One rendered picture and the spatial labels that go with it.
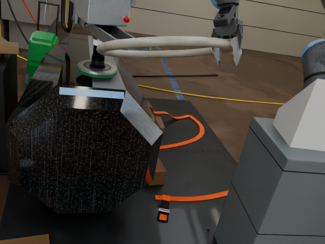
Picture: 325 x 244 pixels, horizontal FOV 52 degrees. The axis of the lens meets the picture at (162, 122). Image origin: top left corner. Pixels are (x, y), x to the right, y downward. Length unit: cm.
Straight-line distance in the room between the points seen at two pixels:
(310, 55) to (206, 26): 576
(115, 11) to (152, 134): 67
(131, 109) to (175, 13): 551
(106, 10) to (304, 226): 140
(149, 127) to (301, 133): 78
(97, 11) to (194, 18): 565
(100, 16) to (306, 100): 102
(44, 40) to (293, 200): 289
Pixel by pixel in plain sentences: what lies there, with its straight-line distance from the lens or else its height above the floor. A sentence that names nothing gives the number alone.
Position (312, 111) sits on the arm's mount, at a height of 103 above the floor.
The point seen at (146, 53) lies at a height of 113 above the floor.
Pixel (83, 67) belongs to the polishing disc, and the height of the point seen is 91.
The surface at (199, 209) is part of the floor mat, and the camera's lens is 237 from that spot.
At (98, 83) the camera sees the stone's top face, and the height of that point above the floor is 85.
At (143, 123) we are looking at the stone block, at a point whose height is 68.
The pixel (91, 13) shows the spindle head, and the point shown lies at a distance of 169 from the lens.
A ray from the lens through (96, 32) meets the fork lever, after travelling 171.
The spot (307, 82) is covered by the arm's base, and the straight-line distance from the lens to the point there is 165.
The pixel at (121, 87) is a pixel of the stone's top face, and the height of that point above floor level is 85.
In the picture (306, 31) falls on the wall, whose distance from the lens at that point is 829.
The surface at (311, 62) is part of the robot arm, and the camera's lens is 168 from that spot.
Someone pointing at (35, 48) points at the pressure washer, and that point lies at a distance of 372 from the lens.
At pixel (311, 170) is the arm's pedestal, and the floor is 80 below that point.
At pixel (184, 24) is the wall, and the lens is 725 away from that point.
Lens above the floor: 150
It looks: 26 degrees down
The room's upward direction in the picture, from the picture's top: 11 degrees clockwise
